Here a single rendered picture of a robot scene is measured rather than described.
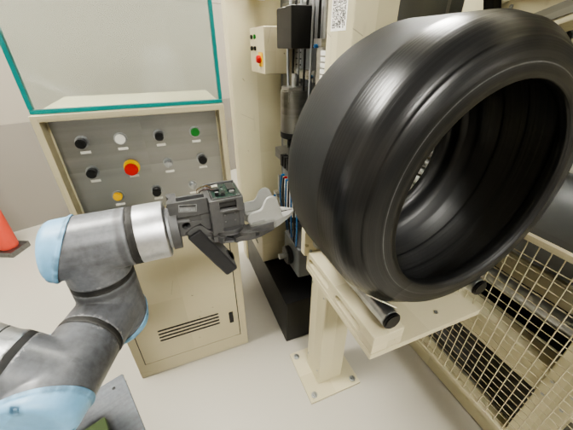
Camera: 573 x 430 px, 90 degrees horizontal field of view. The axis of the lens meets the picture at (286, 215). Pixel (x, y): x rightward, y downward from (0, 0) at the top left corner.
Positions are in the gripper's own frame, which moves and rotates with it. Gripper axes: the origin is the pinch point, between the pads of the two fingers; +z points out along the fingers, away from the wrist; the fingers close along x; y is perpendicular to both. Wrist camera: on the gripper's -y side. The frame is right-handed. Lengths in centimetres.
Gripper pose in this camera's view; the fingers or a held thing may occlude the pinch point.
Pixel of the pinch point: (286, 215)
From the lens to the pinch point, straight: 53.7
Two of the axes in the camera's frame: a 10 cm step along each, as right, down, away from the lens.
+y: 0.0, -8.6, -5.1
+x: -3.7, -4.7, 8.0
